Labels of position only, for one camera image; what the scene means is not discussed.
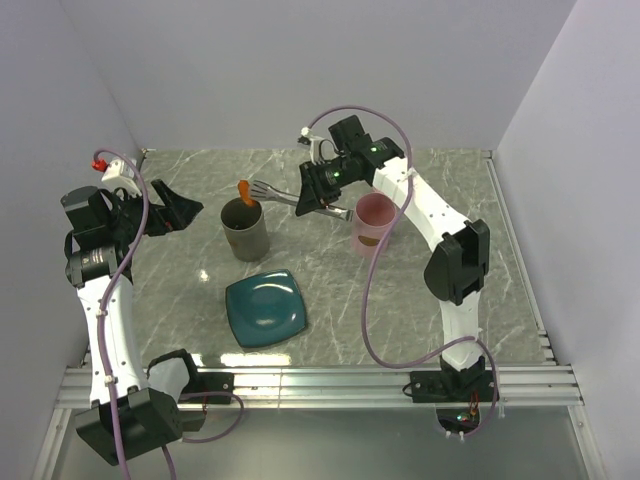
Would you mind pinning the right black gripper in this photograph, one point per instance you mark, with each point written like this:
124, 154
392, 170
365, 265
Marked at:
314, 195

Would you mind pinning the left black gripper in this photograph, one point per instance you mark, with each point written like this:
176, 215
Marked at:
178, 214

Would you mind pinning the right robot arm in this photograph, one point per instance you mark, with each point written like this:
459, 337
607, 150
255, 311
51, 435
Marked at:
459, 262

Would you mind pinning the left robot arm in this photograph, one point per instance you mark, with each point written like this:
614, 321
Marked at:
133, 408

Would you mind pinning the pink canister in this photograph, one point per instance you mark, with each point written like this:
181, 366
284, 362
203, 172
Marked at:
373, 214

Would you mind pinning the grey steel canister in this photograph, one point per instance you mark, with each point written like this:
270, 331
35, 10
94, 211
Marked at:
245, 230

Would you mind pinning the teal square plate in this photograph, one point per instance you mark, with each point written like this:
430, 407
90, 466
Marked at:
265, 309

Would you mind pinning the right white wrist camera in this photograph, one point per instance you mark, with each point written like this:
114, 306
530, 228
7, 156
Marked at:
313, 143

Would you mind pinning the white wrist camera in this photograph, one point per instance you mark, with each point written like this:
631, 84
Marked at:
116, 174
313, 143

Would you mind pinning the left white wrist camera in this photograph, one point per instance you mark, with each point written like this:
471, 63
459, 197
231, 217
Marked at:
116, 174

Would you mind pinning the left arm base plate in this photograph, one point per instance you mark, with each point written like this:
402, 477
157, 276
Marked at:
209, 388

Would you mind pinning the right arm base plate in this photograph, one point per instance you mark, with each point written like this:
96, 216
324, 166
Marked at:
451, 386

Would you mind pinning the aluminium rail frame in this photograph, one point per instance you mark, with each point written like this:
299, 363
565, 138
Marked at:
539, 428

